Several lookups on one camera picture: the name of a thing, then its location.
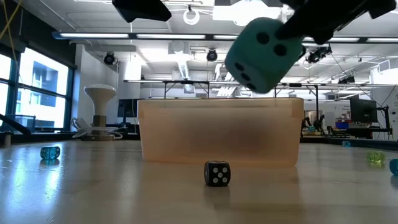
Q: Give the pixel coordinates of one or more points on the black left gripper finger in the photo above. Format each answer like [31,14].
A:
[143,9]

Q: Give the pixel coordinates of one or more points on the large teal plush die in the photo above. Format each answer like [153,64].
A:
[258,62]

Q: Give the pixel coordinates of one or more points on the small cyan die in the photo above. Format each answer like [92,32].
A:
[346,144]
[394,167]

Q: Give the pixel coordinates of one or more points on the orange translucent plastic bin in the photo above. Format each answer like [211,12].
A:
[217,133]

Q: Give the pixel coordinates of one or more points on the small green translucent die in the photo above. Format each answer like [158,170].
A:
[375,157]

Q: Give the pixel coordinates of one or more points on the small black die white pips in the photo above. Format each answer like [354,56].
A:
[207,174]

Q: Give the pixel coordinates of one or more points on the small teal-blue die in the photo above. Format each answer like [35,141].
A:
[49,153]

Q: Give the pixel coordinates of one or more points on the long ceiling light bar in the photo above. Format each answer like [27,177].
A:
[93,35]

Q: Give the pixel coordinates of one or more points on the blue storage box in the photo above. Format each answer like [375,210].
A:
[342,125]

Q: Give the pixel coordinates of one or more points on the black computer monitor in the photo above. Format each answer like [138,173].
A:
[363,110]
[127,107]

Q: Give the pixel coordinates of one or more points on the white mushroom-shaped lamp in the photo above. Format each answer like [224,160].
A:
[100,93]

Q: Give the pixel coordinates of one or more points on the black background desk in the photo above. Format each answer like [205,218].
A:
[357,132]

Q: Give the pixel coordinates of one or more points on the large dark-framed window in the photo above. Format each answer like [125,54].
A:
[43,81]

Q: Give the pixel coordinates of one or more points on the black slanted bar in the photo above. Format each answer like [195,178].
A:
[15,125]

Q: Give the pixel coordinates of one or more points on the black ceiling-mounted camera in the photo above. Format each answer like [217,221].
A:
[212,55]
[317,56]
[109,58]

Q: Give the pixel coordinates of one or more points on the black background workbench frame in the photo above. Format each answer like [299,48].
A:
[186,82]

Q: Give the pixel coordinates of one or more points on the small grey post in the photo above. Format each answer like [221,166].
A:
[7,140]

